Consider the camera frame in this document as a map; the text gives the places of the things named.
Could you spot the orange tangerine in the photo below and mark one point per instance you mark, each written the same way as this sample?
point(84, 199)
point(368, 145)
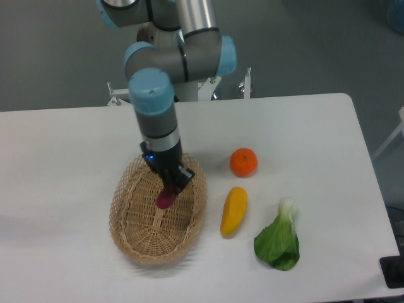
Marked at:
point(243, 162)

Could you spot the woven wicker basket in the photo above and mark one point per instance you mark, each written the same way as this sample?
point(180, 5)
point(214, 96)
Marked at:
point(147, 234)

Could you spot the green bok choy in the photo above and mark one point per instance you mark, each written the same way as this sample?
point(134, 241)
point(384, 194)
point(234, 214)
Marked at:
point(278, 244)

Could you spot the yellow mango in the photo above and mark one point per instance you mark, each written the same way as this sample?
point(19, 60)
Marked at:
point(234, 210)

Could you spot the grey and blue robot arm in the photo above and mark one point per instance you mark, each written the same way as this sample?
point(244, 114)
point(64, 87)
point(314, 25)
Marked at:
point(152, 71)

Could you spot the purple sweet potato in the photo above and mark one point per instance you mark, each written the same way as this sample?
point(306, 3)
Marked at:
point(166, 197)

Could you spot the white frame at right edge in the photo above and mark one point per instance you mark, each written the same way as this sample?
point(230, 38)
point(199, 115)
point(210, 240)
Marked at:
point(393, 139)

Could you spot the blue object top right corner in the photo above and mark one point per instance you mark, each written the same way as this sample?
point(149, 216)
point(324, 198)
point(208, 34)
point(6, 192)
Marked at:
point(395, 16)

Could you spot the black device at table edge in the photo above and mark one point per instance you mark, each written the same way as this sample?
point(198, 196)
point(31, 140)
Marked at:
point(392, 268)

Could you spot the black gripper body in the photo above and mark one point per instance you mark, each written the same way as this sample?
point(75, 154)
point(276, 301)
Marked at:
point(169, 166)

